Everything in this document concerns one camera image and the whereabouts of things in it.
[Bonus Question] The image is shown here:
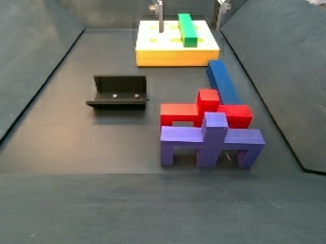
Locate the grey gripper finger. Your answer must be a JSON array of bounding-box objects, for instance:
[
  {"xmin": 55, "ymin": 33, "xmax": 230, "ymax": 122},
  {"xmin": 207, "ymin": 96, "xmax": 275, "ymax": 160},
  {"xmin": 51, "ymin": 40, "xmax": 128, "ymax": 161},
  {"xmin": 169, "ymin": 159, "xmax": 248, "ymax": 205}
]
[
  {"xmin": 215, "ymin": 0, "xmax": 231, "ymax": 30},
  {"xmin": 149, "ymin": 0, "xmax": 164, "ymax": 32}
]

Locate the blue long block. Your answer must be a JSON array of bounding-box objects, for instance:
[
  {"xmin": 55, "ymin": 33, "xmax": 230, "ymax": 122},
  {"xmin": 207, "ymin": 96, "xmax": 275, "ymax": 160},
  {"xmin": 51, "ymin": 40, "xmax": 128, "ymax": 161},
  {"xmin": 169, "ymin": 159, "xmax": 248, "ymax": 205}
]
[{"xmin": 206, "ymin": 60, "xmax": 242, "ymax": 105}]

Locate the yellow wooden board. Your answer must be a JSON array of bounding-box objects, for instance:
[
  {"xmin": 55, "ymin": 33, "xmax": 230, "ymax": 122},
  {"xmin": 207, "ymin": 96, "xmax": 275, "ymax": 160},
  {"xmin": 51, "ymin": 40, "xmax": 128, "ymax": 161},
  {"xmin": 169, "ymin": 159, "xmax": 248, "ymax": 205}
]
[{"xmin": 135, "ymin": 20, "xmax": 220, "ymax": 67}]

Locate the green long block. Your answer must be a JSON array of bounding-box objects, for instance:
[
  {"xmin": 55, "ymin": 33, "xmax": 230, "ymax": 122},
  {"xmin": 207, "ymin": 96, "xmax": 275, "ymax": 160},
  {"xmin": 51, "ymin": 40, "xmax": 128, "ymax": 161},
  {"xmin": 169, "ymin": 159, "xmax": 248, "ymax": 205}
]
[{"xmin": 177, "ymin": 13, "xmax": 198, "ymax": 48}]

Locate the red cross-shaped block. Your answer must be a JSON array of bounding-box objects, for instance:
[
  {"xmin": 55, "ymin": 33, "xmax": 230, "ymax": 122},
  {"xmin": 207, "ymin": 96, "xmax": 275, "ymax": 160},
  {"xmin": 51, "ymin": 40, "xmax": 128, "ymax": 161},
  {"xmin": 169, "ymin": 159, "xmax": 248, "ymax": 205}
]
[{"xmin": 160, "ymin": 89, "xmax": 254, "ymax": 129}]

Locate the purple cross-shaped block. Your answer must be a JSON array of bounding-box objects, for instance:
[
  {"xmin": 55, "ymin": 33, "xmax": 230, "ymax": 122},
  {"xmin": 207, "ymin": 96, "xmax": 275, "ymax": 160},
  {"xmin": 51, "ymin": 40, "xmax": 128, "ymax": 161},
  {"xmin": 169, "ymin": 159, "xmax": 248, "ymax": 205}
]
[{"xmin": 160, "ymin": 112, "xmax": 264, "ymax": 169}]

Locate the black angled bracket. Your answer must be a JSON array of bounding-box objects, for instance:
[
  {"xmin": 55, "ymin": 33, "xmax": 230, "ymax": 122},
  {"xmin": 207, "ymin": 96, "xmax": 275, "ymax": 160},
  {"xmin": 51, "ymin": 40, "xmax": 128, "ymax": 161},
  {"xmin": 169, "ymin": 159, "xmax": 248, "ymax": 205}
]
[{"xmin": 87, "ymin": 74, "xmax": 148, "ymax": 108}]

